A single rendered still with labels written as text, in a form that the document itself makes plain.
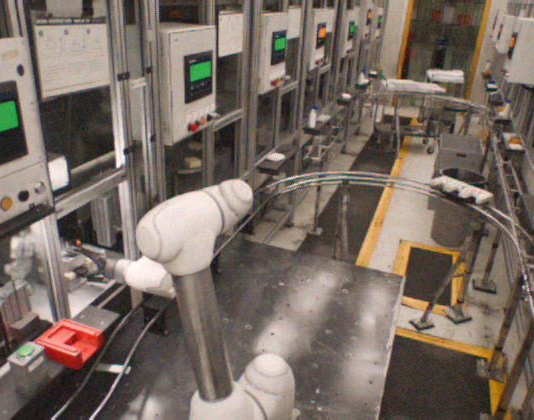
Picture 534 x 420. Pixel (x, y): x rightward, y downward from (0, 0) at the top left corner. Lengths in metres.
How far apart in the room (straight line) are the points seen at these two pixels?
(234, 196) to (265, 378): 0.56
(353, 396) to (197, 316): 0.79
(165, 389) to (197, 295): 0.67
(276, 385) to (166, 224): 0.62
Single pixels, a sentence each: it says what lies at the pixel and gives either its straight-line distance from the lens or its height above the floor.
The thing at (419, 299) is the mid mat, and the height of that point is 0.01.
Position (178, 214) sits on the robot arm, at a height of 1.49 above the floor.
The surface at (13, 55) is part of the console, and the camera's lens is 1.40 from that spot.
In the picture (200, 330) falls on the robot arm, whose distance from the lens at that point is 1.24.
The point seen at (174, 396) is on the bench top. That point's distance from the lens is 1.78.
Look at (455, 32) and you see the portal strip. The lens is 9.51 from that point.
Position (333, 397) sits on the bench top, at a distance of 1.80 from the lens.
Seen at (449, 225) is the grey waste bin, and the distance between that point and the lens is 4.33.
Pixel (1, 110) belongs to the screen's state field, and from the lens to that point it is 1.35.
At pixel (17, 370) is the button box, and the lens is 1.51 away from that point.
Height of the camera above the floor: 1.98
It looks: 26 degrees down
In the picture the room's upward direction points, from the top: 3 degrees clockwise
